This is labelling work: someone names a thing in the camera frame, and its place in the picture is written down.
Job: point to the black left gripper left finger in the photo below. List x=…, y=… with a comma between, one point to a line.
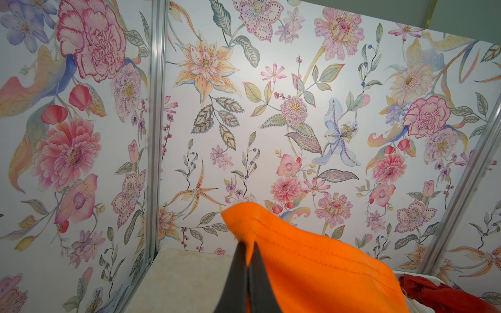
x=235, y=291

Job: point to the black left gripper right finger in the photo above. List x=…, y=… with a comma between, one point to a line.
x=260, y=292

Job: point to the orange t-shirt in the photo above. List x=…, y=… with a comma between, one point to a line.
x=313, y=273

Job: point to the white plastic laundry basket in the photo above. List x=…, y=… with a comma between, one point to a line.
x=411, y=293

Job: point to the red t-shirt in basket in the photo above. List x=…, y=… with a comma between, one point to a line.
x=443, y=298

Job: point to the right rear aluminium corner post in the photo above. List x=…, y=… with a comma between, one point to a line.
x=458, y=202

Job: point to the aluminium corner post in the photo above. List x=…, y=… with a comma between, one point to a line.
x=458, y=202
x=156, y=95

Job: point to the left rear aluminium corner post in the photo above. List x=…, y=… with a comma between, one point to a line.
x=156, y=95

